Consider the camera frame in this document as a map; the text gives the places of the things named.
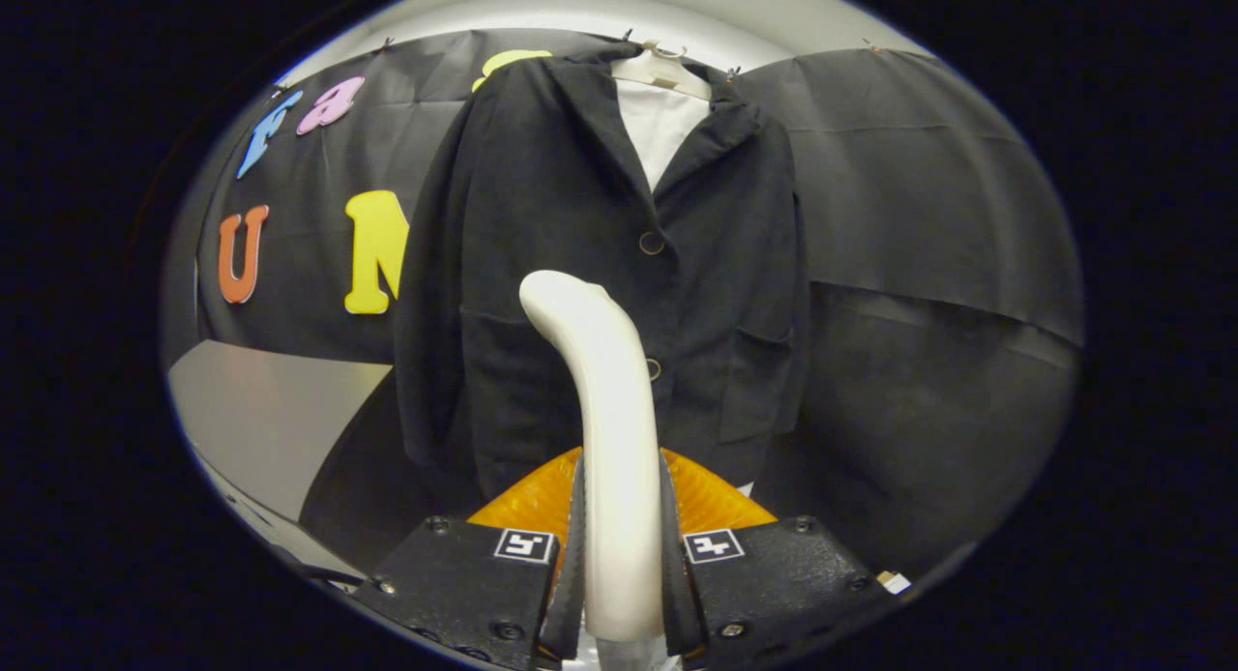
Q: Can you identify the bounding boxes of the white plastic hanger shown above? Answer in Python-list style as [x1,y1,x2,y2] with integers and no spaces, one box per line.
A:
[609,41,715,102]

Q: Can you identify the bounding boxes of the black jacket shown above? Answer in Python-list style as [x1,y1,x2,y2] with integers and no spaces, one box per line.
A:
[392,43,811,506]

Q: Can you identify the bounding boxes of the black backdrop cloth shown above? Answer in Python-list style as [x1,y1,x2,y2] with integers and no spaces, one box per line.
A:
[193,28,1084,580]

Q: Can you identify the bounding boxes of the grey cabinet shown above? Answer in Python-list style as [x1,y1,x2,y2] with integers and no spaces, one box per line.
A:
[166,339,396,585]

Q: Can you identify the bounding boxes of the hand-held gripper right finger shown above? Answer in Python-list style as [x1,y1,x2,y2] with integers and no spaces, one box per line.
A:
[660,446,896,667]

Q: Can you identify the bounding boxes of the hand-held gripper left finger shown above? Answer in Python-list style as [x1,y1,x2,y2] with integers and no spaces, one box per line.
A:
[353,447,589,671]

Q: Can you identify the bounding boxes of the white dress form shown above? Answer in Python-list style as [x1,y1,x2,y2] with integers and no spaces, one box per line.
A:
[617,77,713,194]

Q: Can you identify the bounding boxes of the white garment steamer with hose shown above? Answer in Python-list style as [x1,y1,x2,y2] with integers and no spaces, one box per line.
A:
[519,270,670,671]

